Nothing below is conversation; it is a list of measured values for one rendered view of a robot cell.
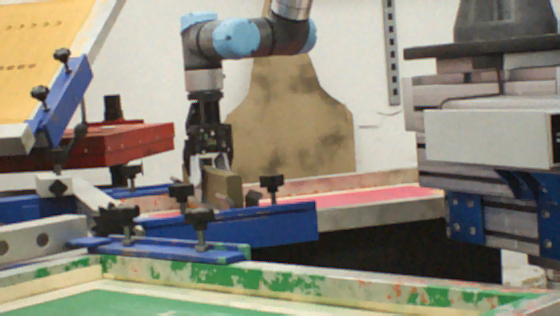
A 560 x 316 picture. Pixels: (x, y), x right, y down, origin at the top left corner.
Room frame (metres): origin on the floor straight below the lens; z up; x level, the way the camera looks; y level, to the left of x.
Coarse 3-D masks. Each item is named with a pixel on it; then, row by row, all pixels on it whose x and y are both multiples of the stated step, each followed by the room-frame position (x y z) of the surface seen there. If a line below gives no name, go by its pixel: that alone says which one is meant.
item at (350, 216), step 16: (320, 176) 2.49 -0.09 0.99; (336, 176) 2.47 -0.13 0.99; (352, 176) 2.48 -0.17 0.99; (368, 176) 2.49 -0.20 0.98; (384, 176) 2.51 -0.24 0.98; (400, 176) 2.52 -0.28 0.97; (416, 176) 2.53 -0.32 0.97; (288, 192) 2.44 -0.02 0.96; (304, 192) 2.45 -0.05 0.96; (320, 192) 2.46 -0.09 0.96; (144, 208) 2.35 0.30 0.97; (160, 208) 2.36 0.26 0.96; (176, 208) 2.37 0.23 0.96; (320, 208) 1.92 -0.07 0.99; (336, 208) 1.90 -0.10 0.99; (352, 208) 1.90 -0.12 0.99; (368, 208) 1.91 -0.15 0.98; (384, 208) 1.92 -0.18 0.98; (400, 208) 1.93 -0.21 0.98; (416, 208) 1.94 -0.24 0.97; (432, 208) 1.94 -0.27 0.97; (320, 224) 1.89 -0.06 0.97; (336, 224) 1.89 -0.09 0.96; (352, 224) 1.90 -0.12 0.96; (368, 224) 1.91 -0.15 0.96
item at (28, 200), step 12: (0, 204) 1.99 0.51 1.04; (12, 204) 2.00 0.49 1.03; (24, 204) 2.00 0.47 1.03; (36, 204) 2.01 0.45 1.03; (48, 204) 2.02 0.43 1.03; (60, 204) 2.02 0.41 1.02; (72, 204) 2.03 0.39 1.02; (0, 216) 1.99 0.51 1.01; (12, 216) 2.00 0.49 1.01; (48, 216) 2.02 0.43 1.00
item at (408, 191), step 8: (352, 192) 2.42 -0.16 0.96; (360, 192) 2.41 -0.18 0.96; (368, 192) 2.40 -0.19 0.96; (392, 192) 2.36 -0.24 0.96; (400, 192) 2.35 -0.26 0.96; (408, 192) 2.34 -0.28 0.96; (416, 192) 2.33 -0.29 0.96; (424, 192) 2.32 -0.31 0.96; (280, 200) 2.38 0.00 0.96; (288, 200) 2.37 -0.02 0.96; (296, 200) 2.36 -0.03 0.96; (304, 200) 2.35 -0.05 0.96; (152, 216) 2.28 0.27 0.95; (160, 216) 2.27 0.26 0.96; (168, 216) 2.26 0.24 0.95
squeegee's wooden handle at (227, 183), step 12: (204, 168) 2.13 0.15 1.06; (216, 168) 2.10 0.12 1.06; (204, 180) 2.11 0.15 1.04; (216, 180) 2.01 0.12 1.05; (228, 180) 1.94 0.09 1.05; (240, 180) 1.94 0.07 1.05; (204, 192) 2.12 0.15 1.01; (216, 192) 2.02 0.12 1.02; (228, 192) 1.94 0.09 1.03; (240, 192) 1.94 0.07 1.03; (216, 204) 2.03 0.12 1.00; (240, 204) 1.94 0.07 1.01
